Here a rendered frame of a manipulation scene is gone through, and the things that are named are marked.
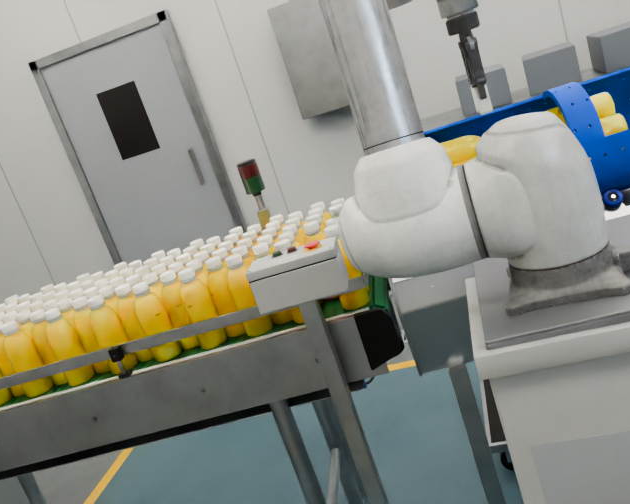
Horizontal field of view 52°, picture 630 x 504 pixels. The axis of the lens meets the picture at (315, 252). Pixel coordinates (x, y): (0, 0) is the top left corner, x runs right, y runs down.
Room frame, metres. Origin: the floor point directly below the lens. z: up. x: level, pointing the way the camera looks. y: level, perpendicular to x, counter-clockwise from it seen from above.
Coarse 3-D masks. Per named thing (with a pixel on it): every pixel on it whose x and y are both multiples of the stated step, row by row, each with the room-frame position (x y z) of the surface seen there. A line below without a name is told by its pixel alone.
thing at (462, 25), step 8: (464, 16) 1.53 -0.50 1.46; (472, 16) 1.54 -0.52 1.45; (448, 24) 1.56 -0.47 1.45; (456, 24) 1.54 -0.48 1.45; (464, 24) 1.54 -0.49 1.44; (472, 24) 1.54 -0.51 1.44; (448, 32) 1.57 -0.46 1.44; (456, 32) 1.55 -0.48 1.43; (464, 32) 1.54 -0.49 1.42; (464, 40) 1.54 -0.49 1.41
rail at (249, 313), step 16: (352, 288) 1.44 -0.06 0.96; (208, 320) 1.50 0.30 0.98; (224, 320) 1.49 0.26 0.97; (240, 320) 1.49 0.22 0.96; (160, 336) 1.52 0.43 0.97; (176, 336) 1.51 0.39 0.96; (96, 352) 1.55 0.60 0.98; (128, 352) 1.54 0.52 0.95; (48, 368) 1.57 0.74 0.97; (64, 368) 1.57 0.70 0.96; (0, 384) 1.60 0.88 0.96; (16, 384) 1.59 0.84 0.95
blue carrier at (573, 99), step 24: (624, 72) 1.57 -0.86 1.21; (552, 96) 1.51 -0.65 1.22; (576, 96) 1.46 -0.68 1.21; (624, 96) 1.63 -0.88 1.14; (480, 120) 1.65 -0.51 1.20; (576, 120) 1.42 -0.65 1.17; (600, 144) 1.40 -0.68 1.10; (624, 144) 1.39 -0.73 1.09; (600, 168) 1.40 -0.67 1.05; (624, 168) 1.40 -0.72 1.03; (600, 192) 1.45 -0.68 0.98
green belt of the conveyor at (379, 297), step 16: (384, 288) 1.58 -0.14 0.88; (336, 304) 1.53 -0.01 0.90; (368, 304) 1.46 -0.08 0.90; (384, 304) 1.45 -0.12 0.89; (240, 336) 1.53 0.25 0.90; (256, 336) 1.50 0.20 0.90; (192, 352) 1.54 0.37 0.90; (64, 384) 1.62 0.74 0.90; (80, 384) 1.58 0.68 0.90; (16, 400) 1.63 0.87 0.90
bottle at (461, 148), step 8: (464, 136) 1.57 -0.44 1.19; (472, 136) 1.57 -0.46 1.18; (448, 144) 1.57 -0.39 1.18; (456, 144) 1.56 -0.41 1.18; (464, 144) 1.55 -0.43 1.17; (472, 144) 1.55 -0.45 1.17; (448, 152) 1.55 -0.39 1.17; (456, 152) 1.55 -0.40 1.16; (464, 152) 1.55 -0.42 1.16; (472, 152) 1.54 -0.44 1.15; (456, 160) 1.55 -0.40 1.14
